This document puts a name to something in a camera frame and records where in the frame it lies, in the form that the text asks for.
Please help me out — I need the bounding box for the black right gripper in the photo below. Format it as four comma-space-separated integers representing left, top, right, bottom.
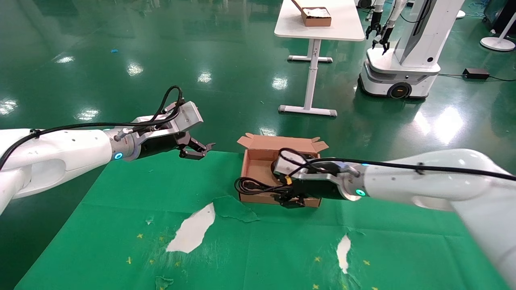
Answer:
276, 179, 352, 208

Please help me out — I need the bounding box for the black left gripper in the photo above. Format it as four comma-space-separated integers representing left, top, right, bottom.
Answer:
137, 131, 216, 161

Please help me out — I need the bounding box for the black power cable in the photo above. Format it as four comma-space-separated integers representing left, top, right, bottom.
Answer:
234, 177, 291, 197

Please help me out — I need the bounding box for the open brown cardboard box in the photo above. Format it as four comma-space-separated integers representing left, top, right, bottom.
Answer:
236, 133, 329, 208

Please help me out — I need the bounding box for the small brown cardboard box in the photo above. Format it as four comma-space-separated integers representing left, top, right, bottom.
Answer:
291, 0, 332, 28

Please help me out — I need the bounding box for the green table cloth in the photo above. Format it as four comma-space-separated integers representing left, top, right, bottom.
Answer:
13, 144, 500, 290

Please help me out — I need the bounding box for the white height-adjustable table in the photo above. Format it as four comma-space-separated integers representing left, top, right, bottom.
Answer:
274, 0, 365, 118

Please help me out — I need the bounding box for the small black robot gripper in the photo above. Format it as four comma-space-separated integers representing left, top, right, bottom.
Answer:
365, 11, 382, 40
372, 21, 394, 56

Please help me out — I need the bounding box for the white wheeled robot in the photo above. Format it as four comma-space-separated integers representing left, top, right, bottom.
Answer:
358, 0, 466, 99

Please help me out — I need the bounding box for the black power adapter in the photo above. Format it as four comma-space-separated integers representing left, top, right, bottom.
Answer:
462, 68, 490, 80

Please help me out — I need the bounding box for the white round stand base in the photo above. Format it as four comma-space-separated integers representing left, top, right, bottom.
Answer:
480, 16, 516, 52

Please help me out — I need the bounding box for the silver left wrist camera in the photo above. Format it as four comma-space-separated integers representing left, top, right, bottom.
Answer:
133, 101, 204, 138

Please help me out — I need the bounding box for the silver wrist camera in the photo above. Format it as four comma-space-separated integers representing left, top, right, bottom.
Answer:
273, 153, 349, 180
133, 101, 204, 138

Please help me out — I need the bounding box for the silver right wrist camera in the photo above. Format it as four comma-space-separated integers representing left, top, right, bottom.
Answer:
273, 153, 349, 180

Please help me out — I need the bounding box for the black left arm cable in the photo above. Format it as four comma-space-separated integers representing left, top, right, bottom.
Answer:
0, 85, 184, 170

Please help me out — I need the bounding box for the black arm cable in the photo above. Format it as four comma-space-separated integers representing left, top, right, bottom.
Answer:
0, 85, 184, 170
278, 148, 516, 182

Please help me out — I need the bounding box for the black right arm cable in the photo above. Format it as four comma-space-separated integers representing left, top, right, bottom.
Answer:
278, 148, 516, 182

